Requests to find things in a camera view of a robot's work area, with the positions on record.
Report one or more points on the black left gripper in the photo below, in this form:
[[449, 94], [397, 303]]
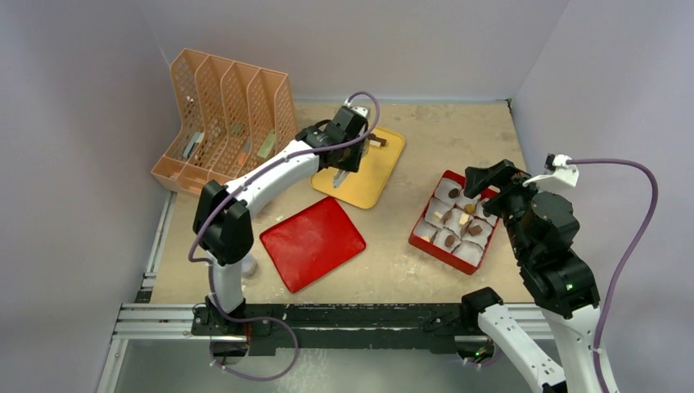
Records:
[[352, 165]]

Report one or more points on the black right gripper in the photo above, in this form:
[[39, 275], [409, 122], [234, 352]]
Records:
[[500, 187]]

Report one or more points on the metal serving tongs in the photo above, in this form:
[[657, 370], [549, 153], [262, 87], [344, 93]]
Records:
[[339, 177]]

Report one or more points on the red box lid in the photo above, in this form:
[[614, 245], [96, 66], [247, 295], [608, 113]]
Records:
[[312, 243]]

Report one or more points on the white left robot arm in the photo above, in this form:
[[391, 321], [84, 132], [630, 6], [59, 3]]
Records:
[[223, 220]]

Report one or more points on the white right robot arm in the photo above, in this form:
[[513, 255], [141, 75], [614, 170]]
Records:
[[541, 227]]

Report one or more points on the red chocolate box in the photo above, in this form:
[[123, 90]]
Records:
[[455, 231]]

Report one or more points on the yellow plastic tray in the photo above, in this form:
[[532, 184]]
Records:
[[363, 188]]

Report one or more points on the orange plastic file organizer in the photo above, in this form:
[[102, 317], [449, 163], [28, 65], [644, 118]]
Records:
[[234, 117]]

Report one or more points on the small clear plastic cup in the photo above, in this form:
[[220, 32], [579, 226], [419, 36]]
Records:
[[248, 266]]

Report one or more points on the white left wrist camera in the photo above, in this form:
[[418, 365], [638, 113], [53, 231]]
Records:
[[362, 111]]

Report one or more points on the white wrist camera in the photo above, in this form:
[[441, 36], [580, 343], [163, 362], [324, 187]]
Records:
[[362, 111], [559, 175]]

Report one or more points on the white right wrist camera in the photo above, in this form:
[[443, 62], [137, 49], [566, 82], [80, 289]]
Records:
[[559, 175]]

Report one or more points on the black aluminium base frame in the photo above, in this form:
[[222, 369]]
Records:
[[437, 328]]

